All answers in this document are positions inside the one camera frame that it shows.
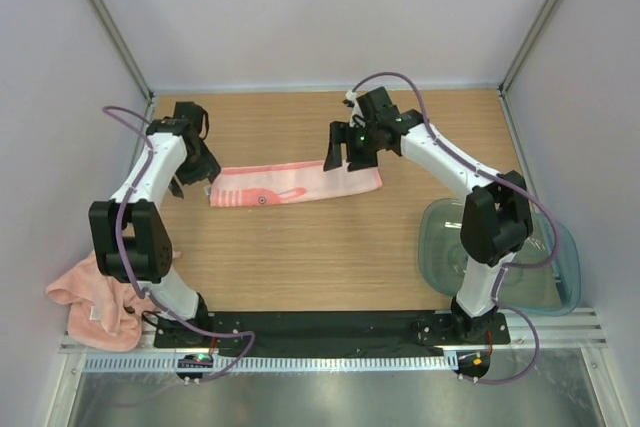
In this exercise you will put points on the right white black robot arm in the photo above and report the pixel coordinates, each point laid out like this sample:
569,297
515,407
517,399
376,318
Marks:
496,213

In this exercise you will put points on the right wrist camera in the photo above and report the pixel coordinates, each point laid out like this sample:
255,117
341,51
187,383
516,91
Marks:
373,106

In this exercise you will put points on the aluminium frame post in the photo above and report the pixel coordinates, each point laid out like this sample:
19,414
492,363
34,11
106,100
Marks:
119,44
537,28

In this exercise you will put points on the slotted metal cable rail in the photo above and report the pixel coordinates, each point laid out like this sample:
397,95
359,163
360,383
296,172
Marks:
184,363

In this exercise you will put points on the left aluminium frame post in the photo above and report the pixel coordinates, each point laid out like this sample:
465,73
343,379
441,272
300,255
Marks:
119,44

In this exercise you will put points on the plain pink towel pile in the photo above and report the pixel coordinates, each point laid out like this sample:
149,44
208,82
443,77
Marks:
104,313

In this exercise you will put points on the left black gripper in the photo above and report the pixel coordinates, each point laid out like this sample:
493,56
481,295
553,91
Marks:
208,169

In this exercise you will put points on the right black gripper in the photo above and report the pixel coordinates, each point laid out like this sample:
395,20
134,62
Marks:
344,132

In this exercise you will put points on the right aluminium frame post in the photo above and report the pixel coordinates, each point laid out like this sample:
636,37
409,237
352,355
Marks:
537,28

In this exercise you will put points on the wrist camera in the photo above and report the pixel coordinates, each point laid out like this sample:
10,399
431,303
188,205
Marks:
373,106
195,114

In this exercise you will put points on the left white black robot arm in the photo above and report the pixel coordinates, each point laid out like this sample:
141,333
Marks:
131,242

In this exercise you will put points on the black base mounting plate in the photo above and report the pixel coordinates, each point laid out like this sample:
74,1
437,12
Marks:
365,328

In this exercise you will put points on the pink rabbit pattern towel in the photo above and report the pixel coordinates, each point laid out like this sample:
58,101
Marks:
279,184

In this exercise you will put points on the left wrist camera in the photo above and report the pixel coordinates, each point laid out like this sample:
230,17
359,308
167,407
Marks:
195,114

